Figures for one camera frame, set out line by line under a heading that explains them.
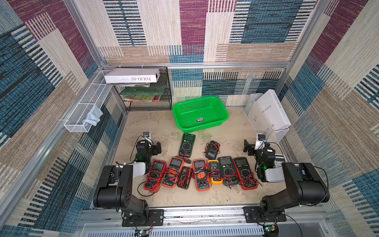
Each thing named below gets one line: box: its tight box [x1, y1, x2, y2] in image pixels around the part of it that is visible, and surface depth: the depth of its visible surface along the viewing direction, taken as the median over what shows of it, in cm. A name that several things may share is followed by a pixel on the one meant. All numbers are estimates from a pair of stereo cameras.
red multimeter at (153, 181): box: [144, 159, 167, 193], surface depth 84 cm
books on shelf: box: [120, 84, 167, 103], surface depth 101 cm
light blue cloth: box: [82, 104, 104, 127], surface depth 69 cm
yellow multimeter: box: [208, 159, 224, 185], surface depth 87 cm
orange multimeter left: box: [161, 157, 185, 189], surface depth 85 cm
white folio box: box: [103, 68, 161, 84], surface depth 81 cm
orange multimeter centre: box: [192, 158, 211, 192], surface depth 85 cm
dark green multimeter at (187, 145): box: [178, 133, 196, 158], surface depth 98 cm
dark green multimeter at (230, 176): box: [217, 156, 239, 186], surface depth 87 cm
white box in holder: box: [255, 88, 292, 131], surface depth 93 cm
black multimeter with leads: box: [177, 165, 192, 190], surface depth 85 cm
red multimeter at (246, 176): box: [232, 157, 259, 191], surface depth 85 cm
